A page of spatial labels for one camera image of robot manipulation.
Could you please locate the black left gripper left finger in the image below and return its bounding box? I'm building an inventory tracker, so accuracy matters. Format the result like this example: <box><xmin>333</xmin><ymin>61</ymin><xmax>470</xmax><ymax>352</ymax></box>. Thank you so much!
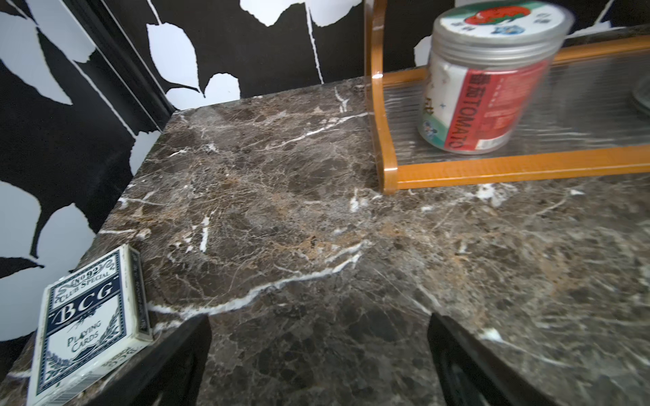
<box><xmin>89</xmin><ymin>315</ymin><xmax>212</xmax><ymax>406</ymax></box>

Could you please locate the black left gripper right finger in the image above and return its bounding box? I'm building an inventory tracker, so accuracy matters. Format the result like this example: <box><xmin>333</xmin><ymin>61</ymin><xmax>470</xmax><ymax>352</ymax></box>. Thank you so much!
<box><xmin>428</xmin><ymin>312</ymin><xmax>555</xmax><ymax>405</ymax></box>

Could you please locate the orange three-tier shelf rack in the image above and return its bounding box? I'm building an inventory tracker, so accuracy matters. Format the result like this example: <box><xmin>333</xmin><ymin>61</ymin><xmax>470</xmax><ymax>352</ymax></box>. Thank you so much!
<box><xmin>364</xmin><ymin>1</ymin><xmax>649</xmax><ymax>195</ymax></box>

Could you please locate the red tomato seed jar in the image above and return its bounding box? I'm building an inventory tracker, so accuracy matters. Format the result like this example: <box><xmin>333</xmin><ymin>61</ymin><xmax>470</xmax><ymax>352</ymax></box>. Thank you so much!
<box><xmin>417</xmin><ymin>1</ymin><xmax>574</xmax><ymax>155</ymax></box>

